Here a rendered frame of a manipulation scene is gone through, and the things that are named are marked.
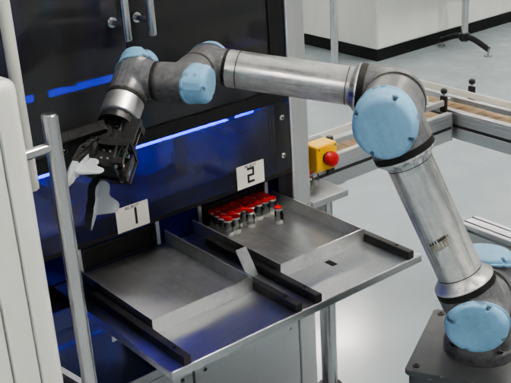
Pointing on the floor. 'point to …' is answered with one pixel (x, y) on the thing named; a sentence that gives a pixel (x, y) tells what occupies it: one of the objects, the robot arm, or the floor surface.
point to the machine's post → (299, 169)
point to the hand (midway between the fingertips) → (74, 210)
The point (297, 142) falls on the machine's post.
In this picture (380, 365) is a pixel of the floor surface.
